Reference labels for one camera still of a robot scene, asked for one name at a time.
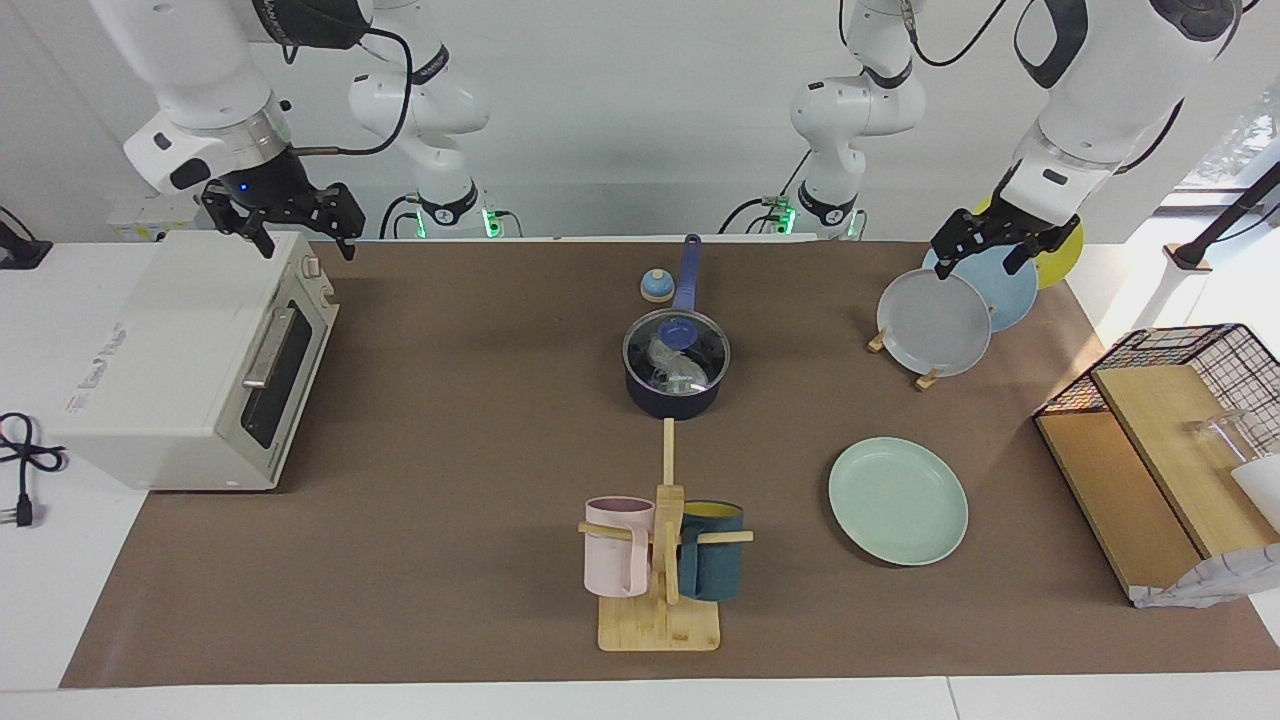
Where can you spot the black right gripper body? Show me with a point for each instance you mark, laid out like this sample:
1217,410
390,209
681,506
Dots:
265,192

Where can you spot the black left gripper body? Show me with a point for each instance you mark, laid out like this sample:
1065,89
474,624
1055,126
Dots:
1000,228

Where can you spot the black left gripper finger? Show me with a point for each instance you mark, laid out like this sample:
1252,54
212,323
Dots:
1015,260
943,264

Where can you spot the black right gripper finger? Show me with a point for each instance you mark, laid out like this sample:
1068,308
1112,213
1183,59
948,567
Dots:
348,248
262,242

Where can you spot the glass lid with blue knob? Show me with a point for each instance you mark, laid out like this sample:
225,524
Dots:
680,330

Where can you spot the white vermicelli bundle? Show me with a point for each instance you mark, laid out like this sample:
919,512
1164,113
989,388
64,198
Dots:
668,360

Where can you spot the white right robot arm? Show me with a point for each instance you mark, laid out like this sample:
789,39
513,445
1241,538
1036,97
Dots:
200,60

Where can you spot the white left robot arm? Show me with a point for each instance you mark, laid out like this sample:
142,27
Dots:
1100,80

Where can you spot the light blue plate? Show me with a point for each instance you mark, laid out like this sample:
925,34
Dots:
1010,295

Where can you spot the yellow plate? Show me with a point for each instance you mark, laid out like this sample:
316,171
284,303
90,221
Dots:
1065,260

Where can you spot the grey plate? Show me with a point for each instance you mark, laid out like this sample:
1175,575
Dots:
930,325

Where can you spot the wooden plate rack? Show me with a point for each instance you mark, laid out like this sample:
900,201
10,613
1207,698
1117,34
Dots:
928,380

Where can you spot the light green plate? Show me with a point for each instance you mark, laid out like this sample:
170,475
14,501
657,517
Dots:
900,500

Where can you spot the beige toaster oven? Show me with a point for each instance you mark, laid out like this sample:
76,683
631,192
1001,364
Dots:
170,350

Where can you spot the black stand leg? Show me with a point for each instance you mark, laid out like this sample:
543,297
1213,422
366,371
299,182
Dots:
1225,215

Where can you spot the light wooden board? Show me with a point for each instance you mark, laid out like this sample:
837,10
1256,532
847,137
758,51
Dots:
1170,440

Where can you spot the dark wooden board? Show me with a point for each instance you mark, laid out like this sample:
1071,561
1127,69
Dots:
1110,490

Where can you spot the clear glass beaker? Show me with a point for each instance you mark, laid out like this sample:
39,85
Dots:
1225,435

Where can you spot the dark blue saucepan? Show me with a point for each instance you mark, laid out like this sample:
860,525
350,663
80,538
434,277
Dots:
675,405

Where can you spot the brown table mat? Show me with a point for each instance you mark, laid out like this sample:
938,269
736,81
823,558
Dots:
450,580

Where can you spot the white crumpled bag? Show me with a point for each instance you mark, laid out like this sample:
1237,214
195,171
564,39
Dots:
1220,580

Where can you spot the teal mug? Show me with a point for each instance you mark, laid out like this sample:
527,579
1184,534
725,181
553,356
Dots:
715,570

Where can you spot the pink mug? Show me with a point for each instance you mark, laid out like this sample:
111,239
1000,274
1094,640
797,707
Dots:
612,560

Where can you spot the wooden mug tree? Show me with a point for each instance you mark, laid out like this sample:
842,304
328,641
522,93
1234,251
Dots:
660,625

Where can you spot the black clamp mount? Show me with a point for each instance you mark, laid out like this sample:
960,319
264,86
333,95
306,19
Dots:
20,252

